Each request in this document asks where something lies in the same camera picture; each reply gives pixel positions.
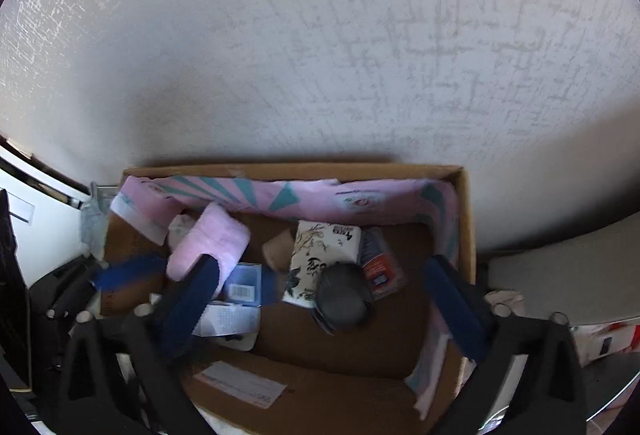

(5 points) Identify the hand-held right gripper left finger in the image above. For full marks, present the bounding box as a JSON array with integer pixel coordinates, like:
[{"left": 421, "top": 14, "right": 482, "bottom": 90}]
[{"left": 57, "top": 254, "right": 223, "bottom": 435}]

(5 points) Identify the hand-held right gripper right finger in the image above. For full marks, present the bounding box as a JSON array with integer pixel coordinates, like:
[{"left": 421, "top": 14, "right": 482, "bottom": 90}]
[{"left": 422, "top": 255, "right": 587, "bottom": 435}]

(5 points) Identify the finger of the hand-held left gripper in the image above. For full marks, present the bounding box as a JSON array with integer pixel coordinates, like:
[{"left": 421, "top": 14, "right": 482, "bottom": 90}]
[{"left": 47, "top": 254, "right": 167, "bottom": 318}]

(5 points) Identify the white and blue carton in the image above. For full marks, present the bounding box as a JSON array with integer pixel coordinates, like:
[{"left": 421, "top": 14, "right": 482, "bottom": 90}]
[{"left": 192, "top": 302, "right": 261, "bottom": 341}]

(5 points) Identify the pink towel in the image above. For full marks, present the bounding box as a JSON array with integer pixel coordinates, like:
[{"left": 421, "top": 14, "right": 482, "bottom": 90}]
[{"left": 166, "top": 202, "right": 251, "bottom": 288}]

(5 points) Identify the orange and blue packet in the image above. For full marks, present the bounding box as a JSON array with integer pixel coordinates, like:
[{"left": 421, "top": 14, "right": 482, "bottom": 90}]
[{"left": 359, "top": 226, "right": 406, "bottom": 300}]

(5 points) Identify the cardboard box with pink lining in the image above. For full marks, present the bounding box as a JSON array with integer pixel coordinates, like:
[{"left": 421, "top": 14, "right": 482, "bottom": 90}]
[{"left": 92, "top": 162, "right": 478, "bottom": 435}]

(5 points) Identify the dark grey round object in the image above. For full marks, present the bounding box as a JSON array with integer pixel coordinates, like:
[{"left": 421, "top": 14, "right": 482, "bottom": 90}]
[{"left": 314, "top": 264, "right": 375, "bottom": 332}]

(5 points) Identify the black and white tissue pack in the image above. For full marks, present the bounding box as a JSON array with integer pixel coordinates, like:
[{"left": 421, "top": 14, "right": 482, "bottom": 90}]
[{"left": 282, "top": 220, "right": 363, "bottom": 308}]

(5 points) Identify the small dark blue box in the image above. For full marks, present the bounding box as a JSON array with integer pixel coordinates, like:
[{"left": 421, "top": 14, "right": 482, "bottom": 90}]
[{"left": 220, "top": 262, "right": 263, "bottom": 308}]

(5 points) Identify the dark flat panel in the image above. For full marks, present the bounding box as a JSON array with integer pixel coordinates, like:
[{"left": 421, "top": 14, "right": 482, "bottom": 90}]
[{"left": 0, "top": 187, "right": 32, "bottom": 391}]

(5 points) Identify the white wardrobe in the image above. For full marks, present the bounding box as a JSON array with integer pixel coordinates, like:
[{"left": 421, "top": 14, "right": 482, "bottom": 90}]
[{"left": 0, "top": 135, "right": 96, "bottom": 286}]

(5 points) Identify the grey upholstered cushion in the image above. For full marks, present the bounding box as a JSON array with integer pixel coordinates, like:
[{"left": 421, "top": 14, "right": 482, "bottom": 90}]
[{"left": 487, "top": 215, "right": 640, "bottom": 331}]

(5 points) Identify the red patterned package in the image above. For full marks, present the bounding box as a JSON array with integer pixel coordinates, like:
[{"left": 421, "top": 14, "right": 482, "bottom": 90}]
[{"left": 570, "top": 322, "right": 640, "bottom": 362}]

